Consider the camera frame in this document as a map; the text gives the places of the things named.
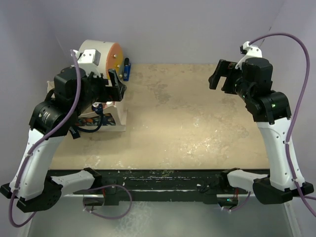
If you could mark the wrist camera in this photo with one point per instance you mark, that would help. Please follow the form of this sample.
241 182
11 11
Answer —
88 60
248 51

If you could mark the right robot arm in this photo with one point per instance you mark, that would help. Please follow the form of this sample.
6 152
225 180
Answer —
271 112

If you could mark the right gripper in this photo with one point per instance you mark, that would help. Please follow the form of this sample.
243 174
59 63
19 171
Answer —
226 68

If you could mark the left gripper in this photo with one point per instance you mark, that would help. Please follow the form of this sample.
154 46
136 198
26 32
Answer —
113 93

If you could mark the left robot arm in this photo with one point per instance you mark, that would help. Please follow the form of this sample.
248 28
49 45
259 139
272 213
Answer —
75 90

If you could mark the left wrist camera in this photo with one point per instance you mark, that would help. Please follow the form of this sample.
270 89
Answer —
88 60

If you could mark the orange blue pump bottle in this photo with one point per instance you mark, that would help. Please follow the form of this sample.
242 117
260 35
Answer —
97 108

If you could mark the white cylinder drum orange face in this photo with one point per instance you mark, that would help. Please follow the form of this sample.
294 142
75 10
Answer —
111 56

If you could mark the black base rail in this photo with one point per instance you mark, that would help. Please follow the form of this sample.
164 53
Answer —
160 185

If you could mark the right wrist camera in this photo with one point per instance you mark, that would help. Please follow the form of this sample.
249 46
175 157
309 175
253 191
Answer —
248 51

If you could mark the blue lighter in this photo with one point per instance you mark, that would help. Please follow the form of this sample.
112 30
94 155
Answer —
127 69

